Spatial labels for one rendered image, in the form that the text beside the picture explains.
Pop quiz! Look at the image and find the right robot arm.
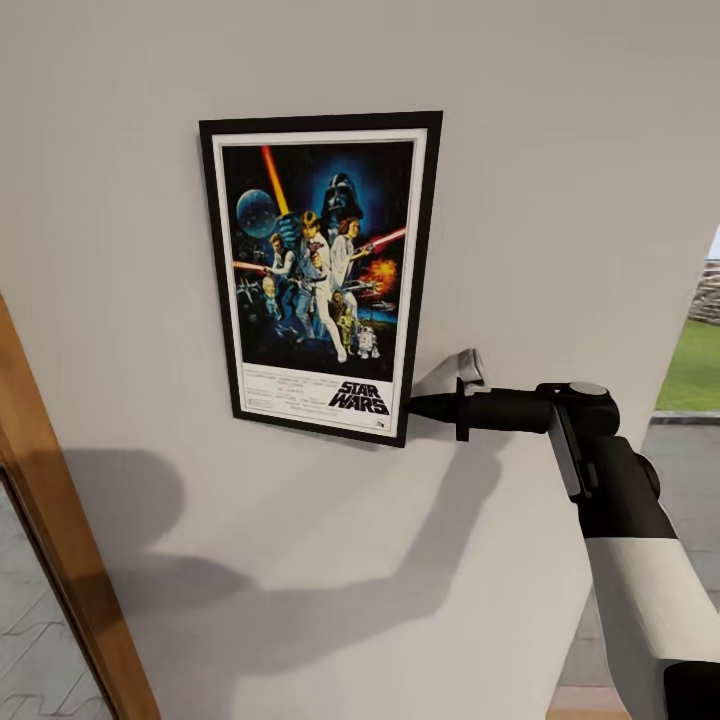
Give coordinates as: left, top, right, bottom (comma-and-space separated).
403, 348, 720, 720

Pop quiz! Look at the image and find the poster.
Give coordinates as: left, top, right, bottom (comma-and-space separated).
199, 110, 444, 448

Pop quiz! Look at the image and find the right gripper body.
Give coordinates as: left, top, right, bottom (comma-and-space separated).
454, 377, 518, 442

